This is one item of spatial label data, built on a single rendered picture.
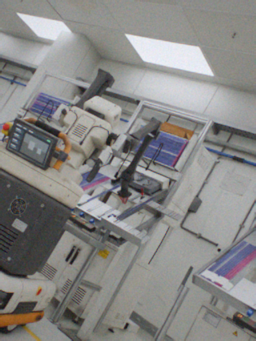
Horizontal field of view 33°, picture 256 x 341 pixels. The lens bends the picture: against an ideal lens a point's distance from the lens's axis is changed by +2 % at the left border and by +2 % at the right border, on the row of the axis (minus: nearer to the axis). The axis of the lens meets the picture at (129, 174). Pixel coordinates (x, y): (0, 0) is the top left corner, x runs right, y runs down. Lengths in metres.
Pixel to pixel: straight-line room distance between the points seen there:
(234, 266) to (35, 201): 1.28
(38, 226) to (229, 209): 3.07
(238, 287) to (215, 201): 2.41
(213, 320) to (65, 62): 4.63
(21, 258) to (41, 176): 0.40
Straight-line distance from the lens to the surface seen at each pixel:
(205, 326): 2.89
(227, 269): 2.71
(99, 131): 2.52
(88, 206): 3.22
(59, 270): 3.52
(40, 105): 4.73
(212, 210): 4.90
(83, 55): 6.74
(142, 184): 3.40
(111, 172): 3.71
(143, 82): 6.26
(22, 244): 2.13
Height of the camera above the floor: 0.68
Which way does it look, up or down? 8 degrees up
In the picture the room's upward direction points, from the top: 30 degrees clockwise
